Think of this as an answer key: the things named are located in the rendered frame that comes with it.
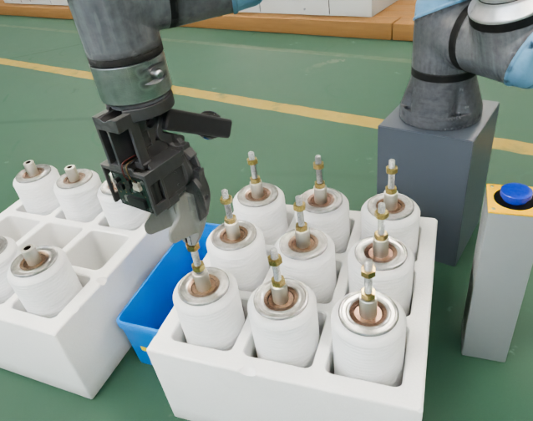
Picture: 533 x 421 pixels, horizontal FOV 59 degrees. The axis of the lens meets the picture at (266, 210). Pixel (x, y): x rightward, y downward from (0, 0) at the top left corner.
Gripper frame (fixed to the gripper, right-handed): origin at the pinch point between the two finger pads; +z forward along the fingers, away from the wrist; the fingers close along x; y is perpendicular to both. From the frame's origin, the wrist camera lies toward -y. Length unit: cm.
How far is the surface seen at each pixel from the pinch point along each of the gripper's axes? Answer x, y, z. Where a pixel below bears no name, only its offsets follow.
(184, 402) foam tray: -2.2, 9.1, 29.0
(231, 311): 4.7, 0.8, 12.3
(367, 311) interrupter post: 23.1, -4.4, 8.1
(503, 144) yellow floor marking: 23, -102, 35
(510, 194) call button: 33.9, -27.0, 1.8
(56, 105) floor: -157, -75, 35
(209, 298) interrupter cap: 2.4, 2.2, 9.5
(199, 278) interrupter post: 0.6, 1.5, 7.1
